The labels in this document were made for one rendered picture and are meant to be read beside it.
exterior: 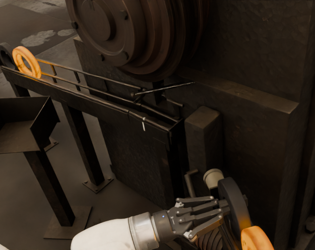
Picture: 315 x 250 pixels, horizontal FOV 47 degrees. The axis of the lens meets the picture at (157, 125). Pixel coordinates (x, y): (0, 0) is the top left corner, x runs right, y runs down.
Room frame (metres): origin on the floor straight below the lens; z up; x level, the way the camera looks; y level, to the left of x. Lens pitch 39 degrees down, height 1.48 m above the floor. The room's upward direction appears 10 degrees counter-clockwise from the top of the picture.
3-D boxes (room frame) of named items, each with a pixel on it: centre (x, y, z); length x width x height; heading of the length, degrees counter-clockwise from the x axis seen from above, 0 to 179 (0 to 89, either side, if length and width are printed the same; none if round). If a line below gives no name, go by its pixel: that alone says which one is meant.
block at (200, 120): (0.86, -0.14, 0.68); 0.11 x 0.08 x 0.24; 131
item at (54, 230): (1.19, 0.56, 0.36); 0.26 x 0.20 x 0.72; 76
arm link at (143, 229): (0.53, 0.08, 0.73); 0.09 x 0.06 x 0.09; 6
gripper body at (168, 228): (0.54, 0.00, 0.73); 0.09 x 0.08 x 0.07; 96
